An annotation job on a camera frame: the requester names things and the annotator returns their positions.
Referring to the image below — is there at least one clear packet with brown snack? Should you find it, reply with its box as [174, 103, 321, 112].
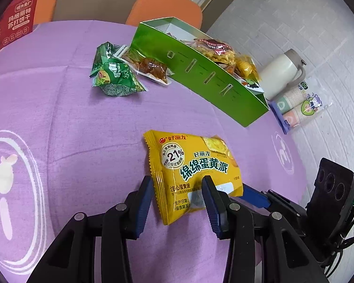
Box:
[114, 45, 173, 86]

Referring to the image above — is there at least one green snack packet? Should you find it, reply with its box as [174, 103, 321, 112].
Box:
[90, 42, 123, 79]
[93, 62, 148, 97]

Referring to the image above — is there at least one clear bag of yellow chips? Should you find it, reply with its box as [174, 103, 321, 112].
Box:
[192, 38, 239, 65]

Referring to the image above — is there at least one green cardboard box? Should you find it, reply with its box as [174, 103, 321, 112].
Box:
[131, 17, 270, 128]

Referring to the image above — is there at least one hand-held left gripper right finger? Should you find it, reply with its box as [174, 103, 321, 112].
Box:
[201, 175, 331, 283]

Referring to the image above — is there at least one golden yellow snack bag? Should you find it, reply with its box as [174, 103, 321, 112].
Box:
[234, 54, 261, 80]

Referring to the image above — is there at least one white packet with green cartoon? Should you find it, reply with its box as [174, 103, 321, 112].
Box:
[242, 77, 266, 94]

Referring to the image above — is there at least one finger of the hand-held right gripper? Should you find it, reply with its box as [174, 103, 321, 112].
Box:
[241, 183, 307, 235]

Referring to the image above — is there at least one red cracker box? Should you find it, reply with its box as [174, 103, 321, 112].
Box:
[0, 0, 40, 58]

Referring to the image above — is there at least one yellow cake packet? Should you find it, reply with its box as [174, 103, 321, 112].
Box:
[143, 130, 244, 226]

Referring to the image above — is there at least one pack of paper cups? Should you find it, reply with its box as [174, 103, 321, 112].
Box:
[268, 77, 334, 135]

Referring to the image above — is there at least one white thermos jug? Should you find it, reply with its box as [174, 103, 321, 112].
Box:
[258, 49, 307, 101]

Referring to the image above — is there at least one orange chair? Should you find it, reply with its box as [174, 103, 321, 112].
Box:
[125, 0, 203, 33]
[32, 0, 65, 25]

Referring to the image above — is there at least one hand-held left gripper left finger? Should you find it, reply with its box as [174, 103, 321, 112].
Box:
[26, 175, 154, 283]

